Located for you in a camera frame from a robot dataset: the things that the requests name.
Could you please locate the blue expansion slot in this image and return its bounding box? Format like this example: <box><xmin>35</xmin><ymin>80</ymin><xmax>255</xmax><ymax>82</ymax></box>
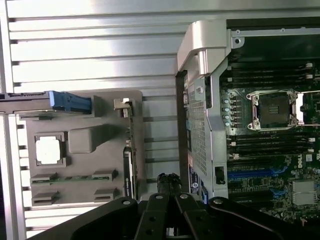
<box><xmin>227</xmin><ymin>169</ymin><xmax>273</xmax><ymax>179</ymax></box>

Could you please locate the grey parts rack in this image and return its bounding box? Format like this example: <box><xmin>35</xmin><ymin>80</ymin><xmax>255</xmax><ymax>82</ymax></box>
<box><xmin>16</xmin><ymin>89</ymin><xmax>146</xmax><ymax>207</ymax></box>

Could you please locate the green motherboard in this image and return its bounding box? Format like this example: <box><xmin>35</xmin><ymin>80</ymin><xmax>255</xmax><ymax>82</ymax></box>
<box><xmin>219</xmin><ymin>59</ymin><xmax>320</xmax><ymax>223</ymax></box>

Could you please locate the silver chipset heatsink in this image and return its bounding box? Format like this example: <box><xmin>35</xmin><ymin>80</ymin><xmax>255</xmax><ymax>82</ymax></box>
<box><xmin>292</xmin><ymin>180</ymin><xmax>316</xmax><ymax>205</ymax></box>

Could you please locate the silver CPU chip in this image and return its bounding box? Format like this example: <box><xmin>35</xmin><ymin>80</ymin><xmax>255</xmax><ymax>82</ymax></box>
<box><xmin>35</xmin><ymin>136</ymin><xmax>62</xmax><ymax>165</ymax></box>

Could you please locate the hard disk blue carrier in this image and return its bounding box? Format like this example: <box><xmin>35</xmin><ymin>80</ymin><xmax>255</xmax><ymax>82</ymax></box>
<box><xmin>0</xmin><ymin>90</ymin><xmax>92</xmax><ymax>115</ymax></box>

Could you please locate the open black PC case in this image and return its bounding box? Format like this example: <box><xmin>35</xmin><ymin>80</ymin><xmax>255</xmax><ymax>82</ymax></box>
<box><xmin>174</xmin><ymin>19</ymin><xmax>320</xmax><ymax>226</ymax></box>

